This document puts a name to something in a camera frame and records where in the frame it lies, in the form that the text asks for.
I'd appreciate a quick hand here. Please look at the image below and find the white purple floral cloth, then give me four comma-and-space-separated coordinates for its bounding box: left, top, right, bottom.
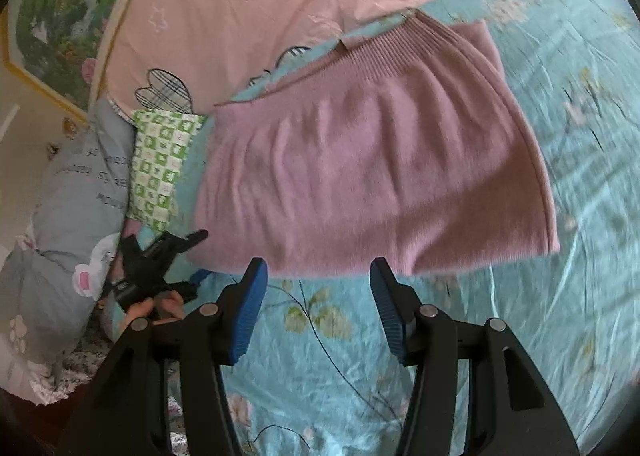
47, 321, 191, 456

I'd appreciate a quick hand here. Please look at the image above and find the grey printed pillow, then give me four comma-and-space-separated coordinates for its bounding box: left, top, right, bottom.
0, 96, 137, 407

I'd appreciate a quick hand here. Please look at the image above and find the teal floral bed sheet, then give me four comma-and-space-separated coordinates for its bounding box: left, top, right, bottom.
165, 0, 640, 456

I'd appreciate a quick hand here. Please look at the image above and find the framed floral wall picture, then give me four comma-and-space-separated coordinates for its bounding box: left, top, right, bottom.
5, 0, 151, 123

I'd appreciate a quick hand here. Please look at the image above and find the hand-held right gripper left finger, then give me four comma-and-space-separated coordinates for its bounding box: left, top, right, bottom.
57, 257, 269, 456

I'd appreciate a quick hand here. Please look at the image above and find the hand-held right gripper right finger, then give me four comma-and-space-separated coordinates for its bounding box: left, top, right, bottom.
369, 257, 581, 456

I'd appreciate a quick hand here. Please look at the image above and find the green checked pillow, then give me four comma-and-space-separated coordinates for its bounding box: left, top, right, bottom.
125, 108, 208, 235

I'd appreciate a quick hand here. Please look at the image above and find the pink quilt with plaid hearts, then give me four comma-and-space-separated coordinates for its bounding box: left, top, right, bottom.
105, 0, 626, 119

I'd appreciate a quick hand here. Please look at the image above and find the purple knit sweater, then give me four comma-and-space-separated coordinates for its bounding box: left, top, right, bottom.
192, 8, 561, 278

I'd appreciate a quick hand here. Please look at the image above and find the person's left hand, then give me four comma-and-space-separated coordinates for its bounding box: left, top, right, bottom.
122, 288, 190, 328

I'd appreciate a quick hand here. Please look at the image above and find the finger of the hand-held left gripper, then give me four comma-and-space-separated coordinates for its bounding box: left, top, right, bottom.
169, 268, 212, 299
154, 228, 209, 258

